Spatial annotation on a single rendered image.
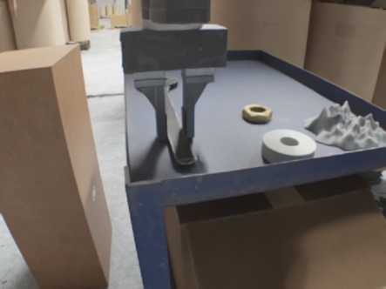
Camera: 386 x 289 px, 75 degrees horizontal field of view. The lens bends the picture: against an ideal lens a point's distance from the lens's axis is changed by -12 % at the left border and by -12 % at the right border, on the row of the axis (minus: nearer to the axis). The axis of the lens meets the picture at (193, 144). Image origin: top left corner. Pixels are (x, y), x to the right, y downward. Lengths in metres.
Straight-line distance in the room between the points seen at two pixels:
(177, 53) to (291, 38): 0.86
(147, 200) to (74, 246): 0.86
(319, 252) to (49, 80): 0.70
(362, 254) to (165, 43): 0.37
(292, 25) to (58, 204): 1.06
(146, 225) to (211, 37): 0.23
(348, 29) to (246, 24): 0.46
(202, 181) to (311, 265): 0.18
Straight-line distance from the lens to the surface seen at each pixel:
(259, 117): 0.47
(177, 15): 0.28
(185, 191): 0.29
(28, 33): 2.87
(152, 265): 0.36
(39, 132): 0.86
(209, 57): 0.36
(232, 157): 0.37
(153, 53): 0.35
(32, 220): 1.07
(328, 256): 0.40
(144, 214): 0.30
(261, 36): 1.12
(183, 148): 0.37
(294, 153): 0.36
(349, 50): 1.35
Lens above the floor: 1.07
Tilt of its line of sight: 29 degrees down
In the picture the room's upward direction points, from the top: straight up
